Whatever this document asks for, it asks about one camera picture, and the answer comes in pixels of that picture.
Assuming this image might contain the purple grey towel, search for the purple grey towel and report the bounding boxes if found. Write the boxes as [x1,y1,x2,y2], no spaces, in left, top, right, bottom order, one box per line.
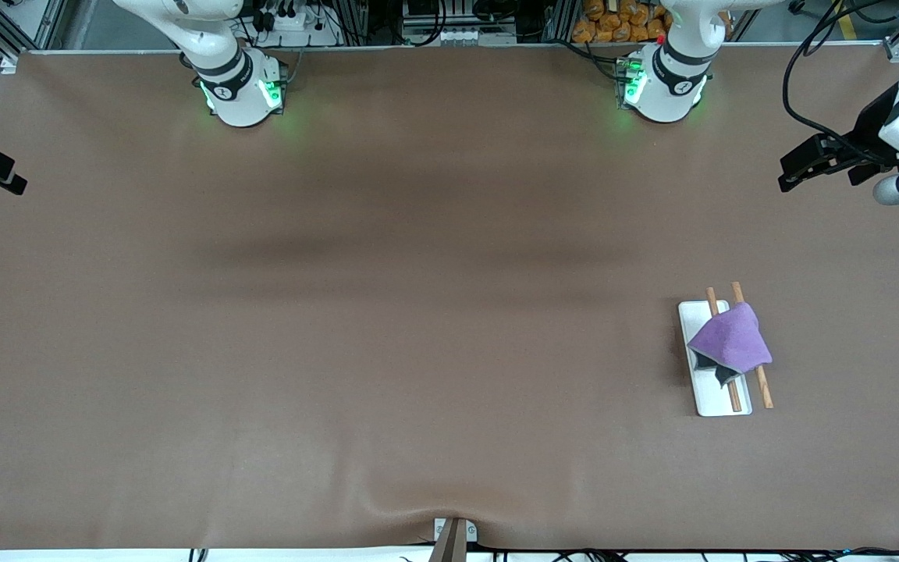
[687,302,773,389]

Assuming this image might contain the white rack with wooden rods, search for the white rack with wooden rods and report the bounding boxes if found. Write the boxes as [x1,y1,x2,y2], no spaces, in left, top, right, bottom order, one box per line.
[677,281,773,418]

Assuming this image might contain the pile of orange packets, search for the pile of orange packets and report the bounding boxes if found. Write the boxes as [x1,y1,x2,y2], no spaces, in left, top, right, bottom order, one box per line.
[572,0,673,44]

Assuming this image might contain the white power strip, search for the white power strip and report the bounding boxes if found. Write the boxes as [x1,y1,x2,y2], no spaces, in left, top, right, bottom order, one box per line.
[258,0,339,48]

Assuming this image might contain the brown table mat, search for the brown table mat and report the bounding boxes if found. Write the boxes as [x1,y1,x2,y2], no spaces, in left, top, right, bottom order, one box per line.
[0,43,899,552]

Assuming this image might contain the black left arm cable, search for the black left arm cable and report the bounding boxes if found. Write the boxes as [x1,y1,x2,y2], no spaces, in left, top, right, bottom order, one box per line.
[782,0,899,157]

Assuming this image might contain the metal table clamp bracket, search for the metal table clamp bracket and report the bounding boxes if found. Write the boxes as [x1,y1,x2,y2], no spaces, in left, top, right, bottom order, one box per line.
[432,517,478,562]

